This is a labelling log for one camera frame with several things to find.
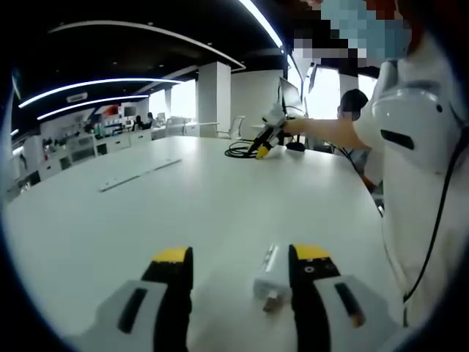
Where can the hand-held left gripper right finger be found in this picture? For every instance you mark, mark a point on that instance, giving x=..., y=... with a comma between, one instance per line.
x=329, y=315

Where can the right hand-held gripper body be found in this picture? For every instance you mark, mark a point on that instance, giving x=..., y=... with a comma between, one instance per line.
x=274, y=115

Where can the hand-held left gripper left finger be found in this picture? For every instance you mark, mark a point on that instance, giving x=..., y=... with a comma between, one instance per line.
x=121, y=315

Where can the white charger adapter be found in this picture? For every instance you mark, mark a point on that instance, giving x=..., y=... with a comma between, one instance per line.
x=273, y=271

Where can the white desk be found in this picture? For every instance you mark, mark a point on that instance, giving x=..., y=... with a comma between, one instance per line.
x=183, y=220

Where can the small black device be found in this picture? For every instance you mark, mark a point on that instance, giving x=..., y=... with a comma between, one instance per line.
x=295, y=146

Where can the computer monitor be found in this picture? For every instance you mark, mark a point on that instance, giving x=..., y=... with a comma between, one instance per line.
x=289, y=91

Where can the white office chair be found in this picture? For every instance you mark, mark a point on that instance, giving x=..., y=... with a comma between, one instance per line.
x=236, y=128

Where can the white square pillar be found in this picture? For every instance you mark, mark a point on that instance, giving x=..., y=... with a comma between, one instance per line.
x=216, y=95

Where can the long ceiling light strip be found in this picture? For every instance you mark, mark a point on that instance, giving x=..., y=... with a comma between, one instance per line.
x=95, y=85
x=262, y=18
x=88, y=105

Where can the white chest device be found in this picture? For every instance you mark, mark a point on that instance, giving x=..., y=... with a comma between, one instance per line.
x=410, y=113

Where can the row of white cabinets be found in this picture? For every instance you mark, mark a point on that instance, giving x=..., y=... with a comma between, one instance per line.
x=110, y=141

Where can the ceiling air vent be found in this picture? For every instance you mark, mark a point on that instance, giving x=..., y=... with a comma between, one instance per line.
x=77, y=97

